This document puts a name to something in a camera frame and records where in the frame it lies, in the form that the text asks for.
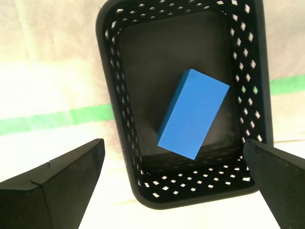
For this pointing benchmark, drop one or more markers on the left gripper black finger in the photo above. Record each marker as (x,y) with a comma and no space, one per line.
(286,186)
(35,202)

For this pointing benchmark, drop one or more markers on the blue rectangular block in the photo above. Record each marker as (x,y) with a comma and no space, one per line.
(193,114)

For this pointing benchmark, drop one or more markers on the black perforated plastic basket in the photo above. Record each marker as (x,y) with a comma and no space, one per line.
(155,59)

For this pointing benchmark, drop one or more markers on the long green tape strip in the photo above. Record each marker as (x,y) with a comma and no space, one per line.
(47,119)

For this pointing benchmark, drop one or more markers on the white table cloth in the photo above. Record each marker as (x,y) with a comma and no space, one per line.
(47,47)

